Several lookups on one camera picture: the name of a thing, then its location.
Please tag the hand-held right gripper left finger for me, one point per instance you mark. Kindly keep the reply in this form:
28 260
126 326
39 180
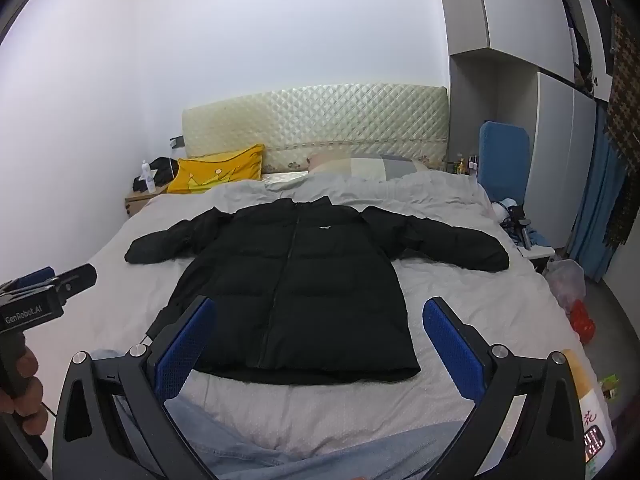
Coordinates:
185 345

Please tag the small toiletry bottles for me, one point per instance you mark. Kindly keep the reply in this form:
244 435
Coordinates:
462 165

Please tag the dark wall socket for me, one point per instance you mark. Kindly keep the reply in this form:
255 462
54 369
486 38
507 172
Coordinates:
177 141

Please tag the white printed shopping bag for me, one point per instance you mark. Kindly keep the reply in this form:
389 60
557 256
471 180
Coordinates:
590 410

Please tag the black bag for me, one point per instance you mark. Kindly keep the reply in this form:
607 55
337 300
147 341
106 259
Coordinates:
164 170

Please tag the wooden nightstand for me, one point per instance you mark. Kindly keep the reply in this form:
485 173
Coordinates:
137 204

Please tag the red plastic bag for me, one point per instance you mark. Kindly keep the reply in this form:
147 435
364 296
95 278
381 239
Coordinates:
582 322

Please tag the cream quilted headboard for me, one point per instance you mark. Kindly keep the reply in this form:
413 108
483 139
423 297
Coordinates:
315 125

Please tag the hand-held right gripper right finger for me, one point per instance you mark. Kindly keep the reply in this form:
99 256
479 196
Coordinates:
452 350

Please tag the person's left hand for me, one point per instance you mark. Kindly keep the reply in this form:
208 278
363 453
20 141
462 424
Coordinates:
32 417

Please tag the blue padded chair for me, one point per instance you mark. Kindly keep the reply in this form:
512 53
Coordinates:
502 160

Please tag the brown patterned hanging garment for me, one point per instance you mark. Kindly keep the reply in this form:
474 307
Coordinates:
622 125

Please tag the black puffer jacket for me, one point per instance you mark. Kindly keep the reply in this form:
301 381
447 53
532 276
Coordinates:
310 285

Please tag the blue curtain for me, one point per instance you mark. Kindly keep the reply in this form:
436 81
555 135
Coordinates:
597 210

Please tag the open white cardboard box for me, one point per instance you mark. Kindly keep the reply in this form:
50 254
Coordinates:
555 135

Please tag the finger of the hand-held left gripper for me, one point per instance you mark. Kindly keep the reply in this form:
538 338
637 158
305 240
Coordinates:
31 278
75 282

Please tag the patchwork pillow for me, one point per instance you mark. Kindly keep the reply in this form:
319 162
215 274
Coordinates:
365 166

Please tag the white plastic bottle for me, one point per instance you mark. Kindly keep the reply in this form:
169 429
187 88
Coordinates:
148 177

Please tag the yellow pillow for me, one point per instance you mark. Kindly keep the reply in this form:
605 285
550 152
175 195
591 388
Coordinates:
215 172

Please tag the white side table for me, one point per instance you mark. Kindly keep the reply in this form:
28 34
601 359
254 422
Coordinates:
540 257

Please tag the black device stand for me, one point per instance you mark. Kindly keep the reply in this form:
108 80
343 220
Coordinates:
520 225

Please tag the green packet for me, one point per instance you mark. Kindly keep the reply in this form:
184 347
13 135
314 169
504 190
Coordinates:
610 385

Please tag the grey textured duvet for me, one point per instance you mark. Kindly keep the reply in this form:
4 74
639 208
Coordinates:
475 300

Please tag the clear plastic bag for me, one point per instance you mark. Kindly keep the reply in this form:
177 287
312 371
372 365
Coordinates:
565 282

